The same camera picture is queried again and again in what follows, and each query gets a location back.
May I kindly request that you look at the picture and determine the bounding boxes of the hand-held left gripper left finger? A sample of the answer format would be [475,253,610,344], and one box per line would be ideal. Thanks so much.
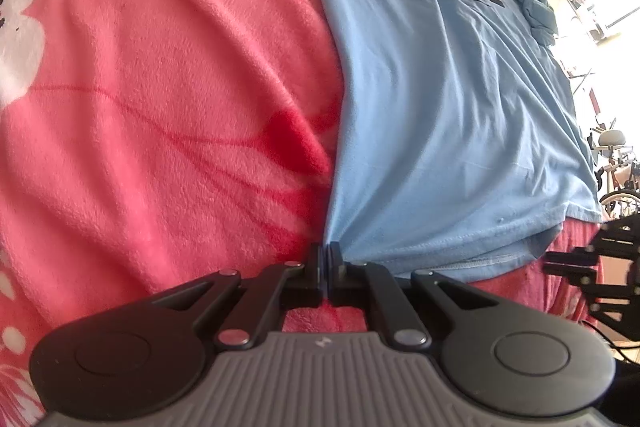
[150,244,327,353]

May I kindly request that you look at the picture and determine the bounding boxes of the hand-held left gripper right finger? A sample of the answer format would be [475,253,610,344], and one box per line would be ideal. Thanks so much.
[327,243,501,352]

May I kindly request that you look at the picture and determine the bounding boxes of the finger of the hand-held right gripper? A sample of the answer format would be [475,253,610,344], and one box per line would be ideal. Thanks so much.
[546,248,601,264]
[544,263,598,282]

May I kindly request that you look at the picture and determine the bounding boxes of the light blue printed t-shirt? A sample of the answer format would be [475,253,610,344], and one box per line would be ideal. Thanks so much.
[292,0,603,283]

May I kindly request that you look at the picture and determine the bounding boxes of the bicycle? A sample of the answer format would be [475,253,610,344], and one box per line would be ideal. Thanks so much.
[597,157,640,223]

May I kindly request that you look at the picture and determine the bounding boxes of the pink floral blanket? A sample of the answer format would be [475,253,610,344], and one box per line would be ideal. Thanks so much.
[0,0,616,423]

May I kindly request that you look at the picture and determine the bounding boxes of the black cable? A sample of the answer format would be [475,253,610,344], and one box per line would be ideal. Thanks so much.
[580,319,640,360]

